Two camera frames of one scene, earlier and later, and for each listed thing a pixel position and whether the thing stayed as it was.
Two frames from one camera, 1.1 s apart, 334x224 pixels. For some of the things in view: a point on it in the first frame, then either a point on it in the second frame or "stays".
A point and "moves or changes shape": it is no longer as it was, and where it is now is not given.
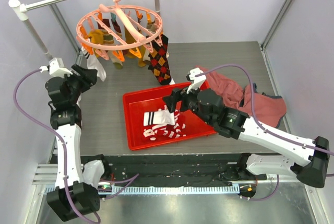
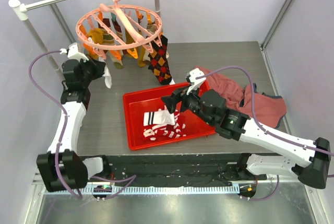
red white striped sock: [175, 130] stays
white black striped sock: [93, 63] moves or changes shape
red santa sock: [150, 133] stays
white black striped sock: [159, 117] stays
